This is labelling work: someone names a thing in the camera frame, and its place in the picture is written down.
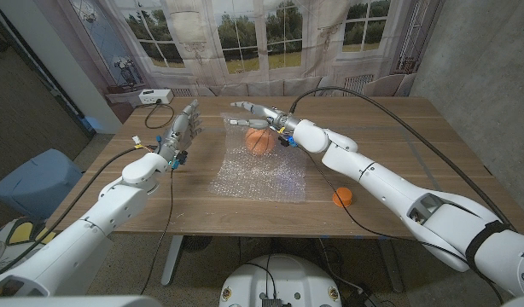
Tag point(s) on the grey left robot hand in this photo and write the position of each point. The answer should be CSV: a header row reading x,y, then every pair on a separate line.
x,y
178,132

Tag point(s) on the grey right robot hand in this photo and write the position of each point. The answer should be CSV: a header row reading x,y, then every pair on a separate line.
x,y
275,117

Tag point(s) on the small orange basketball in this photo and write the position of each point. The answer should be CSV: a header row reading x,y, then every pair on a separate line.
x,y
260,143

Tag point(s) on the clear bubble wrap sheet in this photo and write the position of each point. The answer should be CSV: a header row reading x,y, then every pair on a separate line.
x,y
262,179

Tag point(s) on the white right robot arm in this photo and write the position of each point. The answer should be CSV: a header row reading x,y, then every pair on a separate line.
x,y
394,187

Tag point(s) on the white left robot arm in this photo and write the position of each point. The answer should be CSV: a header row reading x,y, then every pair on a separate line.
x,y
83,230

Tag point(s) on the orange bottle cap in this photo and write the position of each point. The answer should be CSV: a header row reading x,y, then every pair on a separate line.
x,y
342,198

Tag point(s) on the white power strip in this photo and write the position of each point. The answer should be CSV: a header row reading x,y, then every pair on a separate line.
x,y
155,96

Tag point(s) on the printed window backdrop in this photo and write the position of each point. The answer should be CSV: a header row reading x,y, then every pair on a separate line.
x,y
245,42

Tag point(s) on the white metal table leg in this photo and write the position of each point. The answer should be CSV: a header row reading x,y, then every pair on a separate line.
x,y
172,260
391,266

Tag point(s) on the blue chair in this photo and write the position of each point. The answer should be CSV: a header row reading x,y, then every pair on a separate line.
x,y
36,183

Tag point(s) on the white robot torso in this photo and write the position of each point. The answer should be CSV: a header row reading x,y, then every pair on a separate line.
x,y
283,277

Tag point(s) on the yellow and black item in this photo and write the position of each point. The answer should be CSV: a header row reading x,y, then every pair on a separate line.
x,y
23,232

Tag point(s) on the black metal frame rail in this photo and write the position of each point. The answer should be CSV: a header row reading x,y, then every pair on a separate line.
x,y
40,70

